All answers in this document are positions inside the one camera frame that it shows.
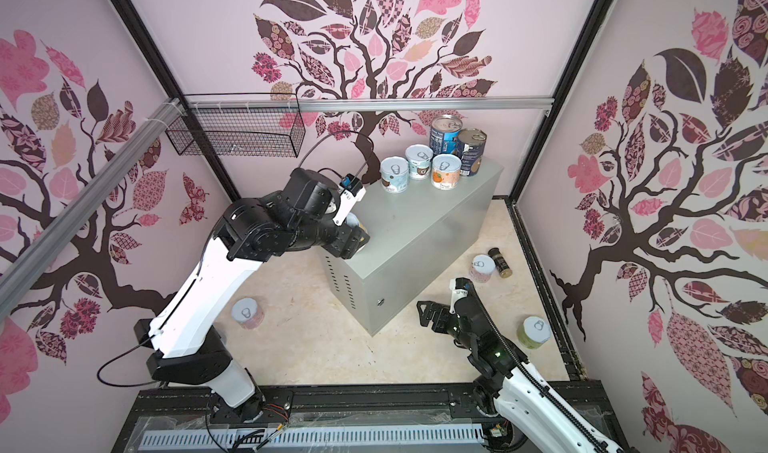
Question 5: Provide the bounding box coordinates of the pink label white-lid can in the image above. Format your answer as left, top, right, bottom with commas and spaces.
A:
231, 297, 264, 330

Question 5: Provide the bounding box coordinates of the orange label white-lid can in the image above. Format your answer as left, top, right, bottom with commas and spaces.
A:
431, 154, 461, 191

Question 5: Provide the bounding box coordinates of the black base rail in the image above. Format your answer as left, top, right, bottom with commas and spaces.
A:
110, 379, 631, 453

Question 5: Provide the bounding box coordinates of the teal label white-lid can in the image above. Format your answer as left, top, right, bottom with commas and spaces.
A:
405, 144, 434, 180

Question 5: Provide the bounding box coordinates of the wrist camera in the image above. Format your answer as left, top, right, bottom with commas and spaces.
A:
333, 174, 366, 226
449, 277, 475, 314

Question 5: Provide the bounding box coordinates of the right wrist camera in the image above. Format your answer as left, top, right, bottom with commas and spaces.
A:
449, 277, 475, 314

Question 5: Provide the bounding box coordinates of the blue label tin can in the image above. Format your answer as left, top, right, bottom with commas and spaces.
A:
429, 114, 463, 155

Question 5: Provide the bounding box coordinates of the grey metal cabinet box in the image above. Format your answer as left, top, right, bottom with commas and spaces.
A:
320, 159, 503, 336

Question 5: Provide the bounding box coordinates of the dark spice jar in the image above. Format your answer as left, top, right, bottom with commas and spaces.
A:
488, 247, 513, 278

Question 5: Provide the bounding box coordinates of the black wire basket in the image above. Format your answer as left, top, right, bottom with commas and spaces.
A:
165, 93, 306, 158

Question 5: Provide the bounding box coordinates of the aluminium horizontal rail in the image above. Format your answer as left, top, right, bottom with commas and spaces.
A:
187, 95, 554, 113

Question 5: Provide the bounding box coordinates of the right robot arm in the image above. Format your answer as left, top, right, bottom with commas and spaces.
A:
417, 296, 626, 452

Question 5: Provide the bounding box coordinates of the dark grey tin can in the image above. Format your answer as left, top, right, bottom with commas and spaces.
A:
458, 128, 487, 177

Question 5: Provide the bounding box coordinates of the light blue white-lid can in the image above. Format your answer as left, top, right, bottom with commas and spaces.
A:
380, 156, 409, 194

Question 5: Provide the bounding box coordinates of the yellow label white-lid can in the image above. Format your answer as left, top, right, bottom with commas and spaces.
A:
345, 212, 367, 233

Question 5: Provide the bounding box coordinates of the pink small white-lid can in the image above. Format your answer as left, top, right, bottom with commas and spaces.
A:
469, 254, 496, 283

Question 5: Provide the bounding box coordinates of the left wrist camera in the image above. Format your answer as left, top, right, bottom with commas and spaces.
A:
333, 174, 366, 226

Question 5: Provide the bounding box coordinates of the aluminium diagonal rail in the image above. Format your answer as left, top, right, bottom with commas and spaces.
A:
1, 98, 182, 318

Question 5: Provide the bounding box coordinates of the white slotted cable duct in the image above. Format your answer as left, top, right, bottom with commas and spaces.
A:
128, 424, 487, 452

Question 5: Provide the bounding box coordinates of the green label white-lid can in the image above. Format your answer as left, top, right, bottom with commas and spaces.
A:
517, 315, 552, 349

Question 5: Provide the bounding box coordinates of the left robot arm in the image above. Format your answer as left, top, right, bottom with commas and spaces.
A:
134, 167, 370, 417

